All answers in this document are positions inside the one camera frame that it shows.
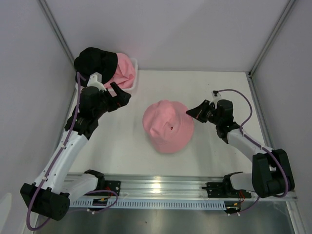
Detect corner aluminium profile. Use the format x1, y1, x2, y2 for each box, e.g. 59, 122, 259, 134
248, 0, 298, 79
37, 0, 74, 66

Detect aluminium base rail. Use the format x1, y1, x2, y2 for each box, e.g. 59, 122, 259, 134
63, 156, 298, 202

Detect left corner aluminium profile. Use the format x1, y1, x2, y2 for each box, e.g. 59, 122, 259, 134
37, 0, 74, 66

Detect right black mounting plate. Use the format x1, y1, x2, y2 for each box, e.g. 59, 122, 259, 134
201, 182, 252, 198

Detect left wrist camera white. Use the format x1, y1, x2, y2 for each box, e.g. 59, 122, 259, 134
87, 72, 107, 91

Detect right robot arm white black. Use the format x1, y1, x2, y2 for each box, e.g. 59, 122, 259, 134
186, 99, 295, 198

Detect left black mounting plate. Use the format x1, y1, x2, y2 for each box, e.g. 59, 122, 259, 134
97, 180, 121, 196

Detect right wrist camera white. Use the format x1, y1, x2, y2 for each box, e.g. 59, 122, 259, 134
211, 90, 222, 105

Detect black bucket hat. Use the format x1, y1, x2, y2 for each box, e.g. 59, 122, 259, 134
74, 47, 118, 87

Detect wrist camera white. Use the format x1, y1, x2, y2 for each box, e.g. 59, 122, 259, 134
211, 90, 222, 105
87, 72, 107, 91

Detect white slotted cable duct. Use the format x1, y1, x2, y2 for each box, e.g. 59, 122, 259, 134
70, 198, 226, 211

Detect black mounting plate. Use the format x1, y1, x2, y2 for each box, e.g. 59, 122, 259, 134
201, 182, 252, 198
97, 180, 121, 196

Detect right corner aluminium profile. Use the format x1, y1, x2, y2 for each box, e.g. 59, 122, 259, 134
248, 0, 298, 79

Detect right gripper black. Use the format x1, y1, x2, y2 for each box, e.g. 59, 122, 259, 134
186, 100, 221, 126

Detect white plastic basket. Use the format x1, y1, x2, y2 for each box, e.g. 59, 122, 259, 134
74, 52, 137, 90

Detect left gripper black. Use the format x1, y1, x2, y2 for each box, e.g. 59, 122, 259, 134
94, 82, 130, 118

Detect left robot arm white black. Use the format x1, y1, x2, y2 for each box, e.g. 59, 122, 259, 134
20, 82, 131, 225

